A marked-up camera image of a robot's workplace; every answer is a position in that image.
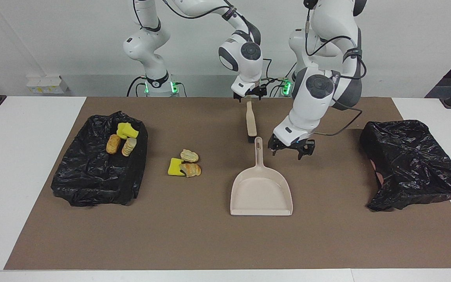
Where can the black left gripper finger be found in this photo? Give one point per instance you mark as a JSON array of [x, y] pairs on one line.
[[273, 148], [307, 152]]

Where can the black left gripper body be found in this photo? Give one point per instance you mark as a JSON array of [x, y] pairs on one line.
[[294, 145]]

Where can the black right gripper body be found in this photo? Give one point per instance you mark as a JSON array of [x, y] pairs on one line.
[[251, 93]]

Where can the beige hand brush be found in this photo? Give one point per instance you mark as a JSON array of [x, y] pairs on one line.
[[251, 121]]

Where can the beige plastic dustpan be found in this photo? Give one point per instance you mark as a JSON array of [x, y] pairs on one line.
[[260, 196]]

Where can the pale bread chunk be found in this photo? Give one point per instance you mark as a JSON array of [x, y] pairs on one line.
[[189, 155]]

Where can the pale bread slice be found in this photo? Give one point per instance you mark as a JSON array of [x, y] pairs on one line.
[[128, 147]]

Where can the brown bread roll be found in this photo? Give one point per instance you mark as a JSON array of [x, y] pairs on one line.
[[113, 143]]

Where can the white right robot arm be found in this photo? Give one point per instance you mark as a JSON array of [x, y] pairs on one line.
[[245, 55]]

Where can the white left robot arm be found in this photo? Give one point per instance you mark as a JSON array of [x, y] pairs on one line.
[[315, 98]]

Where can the bin with black bag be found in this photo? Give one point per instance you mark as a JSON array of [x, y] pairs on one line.
[[88, 176], [413, 164]]

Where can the brown table mat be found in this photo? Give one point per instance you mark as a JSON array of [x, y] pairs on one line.
[[210, 246]]

